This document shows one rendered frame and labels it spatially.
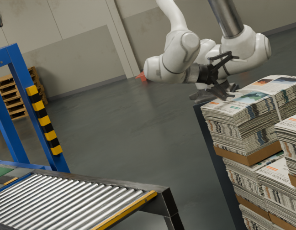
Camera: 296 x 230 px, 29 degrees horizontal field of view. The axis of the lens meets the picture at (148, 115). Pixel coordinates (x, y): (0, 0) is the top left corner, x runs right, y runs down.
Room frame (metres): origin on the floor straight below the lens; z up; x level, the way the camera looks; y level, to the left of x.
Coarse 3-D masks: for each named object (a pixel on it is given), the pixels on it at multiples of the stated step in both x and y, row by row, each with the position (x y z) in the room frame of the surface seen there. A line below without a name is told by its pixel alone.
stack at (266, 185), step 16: (224, 160) 2.32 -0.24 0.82; (272, 160) 2.08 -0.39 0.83; (240, 176) 2.20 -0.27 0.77; (256, 176) 2.06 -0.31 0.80; (272, 176) 1.93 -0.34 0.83; (288, 176) 1.88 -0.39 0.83; (240, 192) 2.27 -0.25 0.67; (256, 192) 2.09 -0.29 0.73; (272, 192) 1.97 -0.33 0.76; (288, 192) 1.83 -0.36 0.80; (240, 208) 2.32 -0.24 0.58; (272, 208) 2.00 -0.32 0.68; (288, 208) 1.88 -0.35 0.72; (256, 224) 2.21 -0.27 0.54; (272, 224) 2.06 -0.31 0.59
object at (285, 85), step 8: (264, 80) 2.39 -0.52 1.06; (272, 80) 2.34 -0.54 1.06; (280, 80) 2.30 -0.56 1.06; (288, 80) 2.26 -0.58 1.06; (248, 88) 2.38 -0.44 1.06; (256, 88) 2.33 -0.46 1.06; (264, 88) 2.28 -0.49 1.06; (272, 88) 2.23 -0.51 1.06; (280, 88) 2.19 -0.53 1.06; (288, 88) 2.16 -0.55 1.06; (280, 96) 2.15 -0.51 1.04; (288, 96) 2.16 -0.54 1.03; (288, 104) 2.16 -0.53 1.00; (288, 112) 2.15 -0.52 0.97
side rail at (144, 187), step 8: (56, 176) 3.08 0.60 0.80; (64, 176) 3.02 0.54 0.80; (72, 176) 2.96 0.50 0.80; (80, 176) 2.91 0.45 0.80; (88, 176) 2.86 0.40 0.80; (104, 184) 2.65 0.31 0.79; (112, 184) 2.59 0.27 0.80; (120, 184) 2.55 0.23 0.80; (128, 184) 2.50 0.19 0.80; (136, 184) 2.46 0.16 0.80; (144, 184) 2.43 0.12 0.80; (144, 192) 2.37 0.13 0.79; (160, 192) 2.26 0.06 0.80; (168, 192) 2.28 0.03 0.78; (160, 200) 2.28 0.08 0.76; (168, 200) 2.27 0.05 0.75; (144, 208) 2.41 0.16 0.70; (152, 208) 2.36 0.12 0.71; (160, 208) 2.30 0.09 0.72; (168, 208) 2.26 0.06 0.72; (176, 208) 2.28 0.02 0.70; (168, 216) 2.27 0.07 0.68
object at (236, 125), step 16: (240, 96) 2.29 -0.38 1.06; (208, 112) 2.29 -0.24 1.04; (224, 112) 2.15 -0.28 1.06; (240, 112) 2.10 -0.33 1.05; (256, 112) 2.11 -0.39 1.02; (208, 128) 2.36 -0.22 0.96; (224, 128) 2.22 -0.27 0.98; (240, 128) 2.10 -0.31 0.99; (256, 128) 2.11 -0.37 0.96; (272, 128) 2.14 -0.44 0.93; (224, 144) 2.27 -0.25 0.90; (240, 144) 2.12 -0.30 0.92; (256, 144) 2.11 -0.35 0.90
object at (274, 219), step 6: (240, 198) 2.28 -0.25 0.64; (246, 204) 2.25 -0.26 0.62; (252, 204) 2.18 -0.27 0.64; (252, 210) 2.20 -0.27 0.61; (258, 210) 2.14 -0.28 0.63; (264, 216) 2.10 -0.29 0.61; (270, 216) 2.04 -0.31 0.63; (276, 222) 2.00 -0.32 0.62; (282, 222) 1.95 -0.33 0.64; (288, 228) 1.92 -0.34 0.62; (294, 228) 1.87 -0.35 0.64
